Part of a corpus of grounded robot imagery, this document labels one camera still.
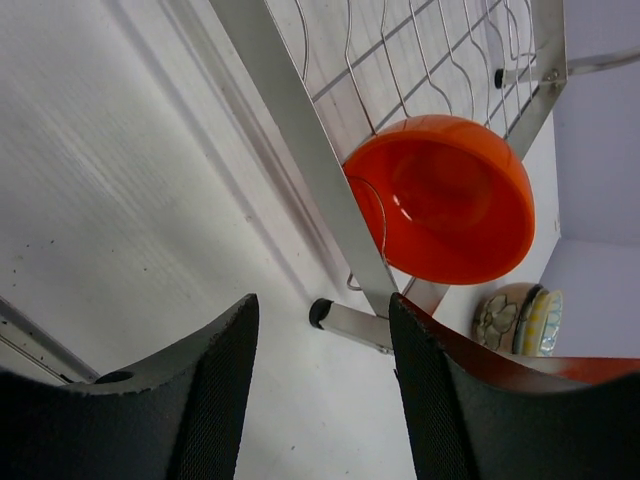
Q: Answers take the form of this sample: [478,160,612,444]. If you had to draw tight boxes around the steel wire dish rack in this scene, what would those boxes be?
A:
[213,1,639,353]

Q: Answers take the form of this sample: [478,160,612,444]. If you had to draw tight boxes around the aluminium table rail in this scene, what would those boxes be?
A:
[1,298,99,383]

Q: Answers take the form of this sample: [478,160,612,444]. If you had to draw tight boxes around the orange bowl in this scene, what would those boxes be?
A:
[343,114,536,285]

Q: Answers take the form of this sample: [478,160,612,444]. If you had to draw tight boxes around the yellow blue patterned bowl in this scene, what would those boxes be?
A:
[513,289,564,357]

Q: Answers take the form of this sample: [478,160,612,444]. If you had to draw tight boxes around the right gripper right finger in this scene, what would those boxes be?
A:
[389,294,639,479]

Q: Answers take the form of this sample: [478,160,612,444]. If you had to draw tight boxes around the mint green floral bowl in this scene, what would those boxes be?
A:
[471,282,543,354]

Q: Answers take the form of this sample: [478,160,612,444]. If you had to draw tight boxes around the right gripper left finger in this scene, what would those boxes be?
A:
[1,293,259,479]

